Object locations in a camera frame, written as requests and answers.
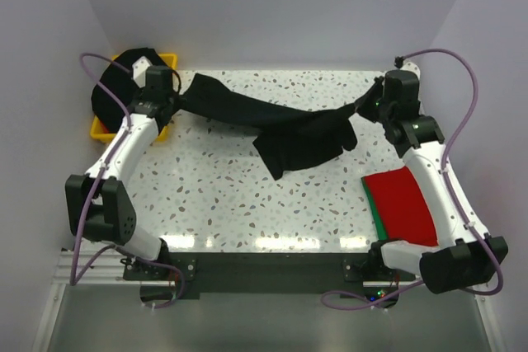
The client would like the black t shirt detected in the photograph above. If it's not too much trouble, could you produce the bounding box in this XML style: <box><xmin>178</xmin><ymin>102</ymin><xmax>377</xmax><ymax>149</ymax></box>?
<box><xmin>179</xmin><ymin>73</ymin><xmax>359</xmax><ymax>180</ymax></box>

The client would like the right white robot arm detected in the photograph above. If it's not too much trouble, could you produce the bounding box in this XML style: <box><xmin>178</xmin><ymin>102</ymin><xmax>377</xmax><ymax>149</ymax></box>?
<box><xmin>355</xmin><ymin>69</ymin><xmax>508</xmax><ymax>294</ymax></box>

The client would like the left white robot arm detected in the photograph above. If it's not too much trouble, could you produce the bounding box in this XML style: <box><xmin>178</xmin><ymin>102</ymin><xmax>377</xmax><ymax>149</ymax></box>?
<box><xmin>65</xmin><ymin>57</ymin><xmax>178</xmax><ymax>260</ymax></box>

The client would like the black shirts pile in bin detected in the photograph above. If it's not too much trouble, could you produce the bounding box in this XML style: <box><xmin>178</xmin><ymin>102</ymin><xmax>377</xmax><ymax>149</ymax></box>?
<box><xmin>90</xmin><ymin>46</ymin><xmax>166</xmax><ymax>132</ymax></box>

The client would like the yellow plastic bin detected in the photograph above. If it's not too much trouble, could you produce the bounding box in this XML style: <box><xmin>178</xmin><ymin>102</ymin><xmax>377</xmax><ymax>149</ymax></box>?
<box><xmin>90</xmin><ymin>53</ymin><xmax>178</xmax><ymax>143</ymax></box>

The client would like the folded red t shirt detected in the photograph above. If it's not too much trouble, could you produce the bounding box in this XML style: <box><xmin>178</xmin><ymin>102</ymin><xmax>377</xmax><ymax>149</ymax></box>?
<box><xmin>361</xmin><ymin>167</ymin><xmax>438</xmax><ymax>247</ymax></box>

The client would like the folded green t shirt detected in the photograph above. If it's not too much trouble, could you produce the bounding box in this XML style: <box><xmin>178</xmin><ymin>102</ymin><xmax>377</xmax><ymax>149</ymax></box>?
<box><xmin>361</xmin><ymin>178</ymin><xmax>389</xmax><ymax>240</ymax></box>

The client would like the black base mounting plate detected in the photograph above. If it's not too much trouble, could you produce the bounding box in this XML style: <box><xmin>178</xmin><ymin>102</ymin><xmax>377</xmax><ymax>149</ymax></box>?
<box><xmin>120</xmin><ymin>252</ymin><xmax>415</xmax><ymax>302</ymax></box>

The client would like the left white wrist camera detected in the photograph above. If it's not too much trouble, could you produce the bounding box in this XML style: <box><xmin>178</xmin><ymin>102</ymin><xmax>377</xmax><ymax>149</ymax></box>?
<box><xmin>132</xmin><ymin>56</ymin><xmax>152</xmax><ymax>88</ymax></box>

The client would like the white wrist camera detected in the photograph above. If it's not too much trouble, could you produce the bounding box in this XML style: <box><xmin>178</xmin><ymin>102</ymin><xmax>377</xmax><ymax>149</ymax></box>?
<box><xmin>394</xmin><ymin>56</ymin><xmax>421</xmax><ymax>78</ymax></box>
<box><xmin>132</xmin><ymin>56</ymin><xmax>152</xmax><ymax>88</ymax></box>

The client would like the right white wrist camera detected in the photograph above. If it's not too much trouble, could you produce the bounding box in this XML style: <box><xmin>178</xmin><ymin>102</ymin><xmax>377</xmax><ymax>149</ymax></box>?
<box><xmin>394</xmin><ymin>56</ymin><xmax>421</xmax><ymax>78</ymax></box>

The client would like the aluminium extrusion rail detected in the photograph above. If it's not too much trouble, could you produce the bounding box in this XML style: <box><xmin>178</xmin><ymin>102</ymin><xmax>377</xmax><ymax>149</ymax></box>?
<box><xmin>52</xmin><ymin>249</ymin><xmax>174</xmax><ymax>286</ymax></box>

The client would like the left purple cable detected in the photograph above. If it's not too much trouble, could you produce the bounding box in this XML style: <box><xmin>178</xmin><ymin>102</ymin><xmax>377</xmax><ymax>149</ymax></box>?
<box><xmin>68</xmin><ymin>53</ymin><xmax>186</xmax><ymax>308</ymax></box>

